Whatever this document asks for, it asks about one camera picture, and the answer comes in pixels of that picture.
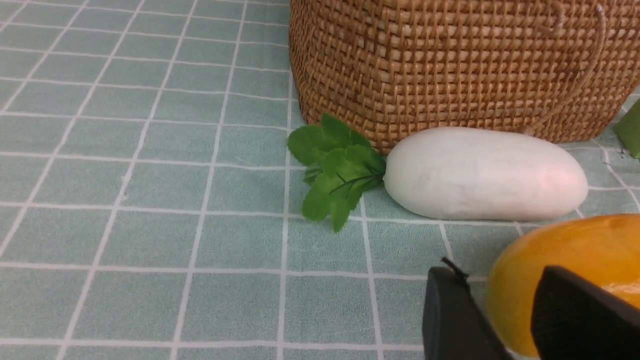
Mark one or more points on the teal checkered tablecloth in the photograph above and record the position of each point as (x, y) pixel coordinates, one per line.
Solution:
(150, 209)

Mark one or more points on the orange yellow mango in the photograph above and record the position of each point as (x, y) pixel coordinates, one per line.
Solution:
(603, 250)

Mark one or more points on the green foam cube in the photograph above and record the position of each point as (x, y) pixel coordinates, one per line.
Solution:
(628, 130)

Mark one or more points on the woven rattan basket green lining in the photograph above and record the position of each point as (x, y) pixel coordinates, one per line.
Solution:
(558, 70)

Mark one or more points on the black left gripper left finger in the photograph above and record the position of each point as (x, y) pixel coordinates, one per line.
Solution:
(453, 326)

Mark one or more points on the white radish with green leaves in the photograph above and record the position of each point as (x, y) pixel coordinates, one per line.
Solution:
(448, 173)

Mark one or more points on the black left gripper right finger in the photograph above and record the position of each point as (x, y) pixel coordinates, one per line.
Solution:
(574, 319)

